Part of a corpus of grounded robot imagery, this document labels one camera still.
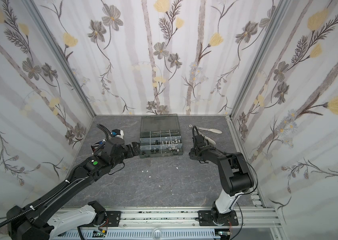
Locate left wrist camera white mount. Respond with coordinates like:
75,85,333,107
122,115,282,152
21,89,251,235
111,129,124,139

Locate green plastic organizer box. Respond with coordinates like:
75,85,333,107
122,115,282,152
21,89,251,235
140,114,183,159

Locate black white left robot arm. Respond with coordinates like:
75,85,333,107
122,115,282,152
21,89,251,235
0,124,140,240

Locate wing nuts in box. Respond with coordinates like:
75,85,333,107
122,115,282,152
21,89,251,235
169,146,179,152

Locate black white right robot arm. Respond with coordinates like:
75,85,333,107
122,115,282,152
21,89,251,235
189,126,256,227

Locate silver bolts in box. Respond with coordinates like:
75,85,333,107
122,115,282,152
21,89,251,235
162,140,171,145

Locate aluminium rail frame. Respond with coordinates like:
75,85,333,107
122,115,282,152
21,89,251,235
55,207,287,240

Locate metal tray with tools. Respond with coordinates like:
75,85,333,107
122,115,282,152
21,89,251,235
91,139,106,153

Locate metal tongs with white tips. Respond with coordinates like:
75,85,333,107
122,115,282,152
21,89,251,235
188,124,223,146

